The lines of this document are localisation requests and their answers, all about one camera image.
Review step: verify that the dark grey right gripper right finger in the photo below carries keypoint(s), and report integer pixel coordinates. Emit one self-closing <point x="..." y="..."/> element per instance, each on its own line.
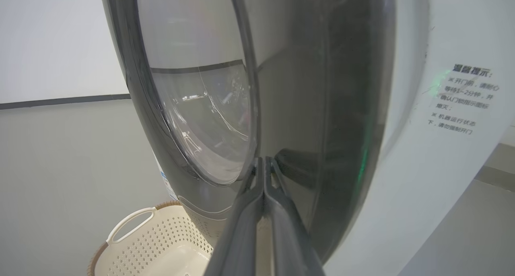
<point x="289" y="235"/>

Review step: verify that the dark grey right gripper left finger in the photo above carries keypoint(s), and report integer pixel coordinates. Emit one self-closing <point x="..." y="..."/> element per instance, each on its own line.
<point x="241" y="235"/>

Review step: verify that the black round glass washer door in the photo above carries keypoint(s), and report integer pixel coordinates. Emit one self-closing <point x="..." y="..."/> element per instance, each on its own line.
<point x="314" y="107"/>

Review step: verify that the white front-load washing machine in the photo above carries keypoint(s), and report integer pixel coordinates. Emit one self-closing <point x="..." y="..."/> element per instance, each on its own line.
<point x="422" y="187"/>

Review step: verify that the cream laundry basket brown rim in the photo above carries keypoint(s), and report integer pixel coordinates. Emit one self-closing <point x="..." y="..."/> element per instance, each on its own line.
<point x="161" y="248"/>

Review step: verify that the blue energy label sticker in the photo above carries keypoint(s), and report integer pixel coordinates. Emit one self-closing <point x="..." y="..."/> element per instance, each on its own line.
<point x="168" y="185"/>

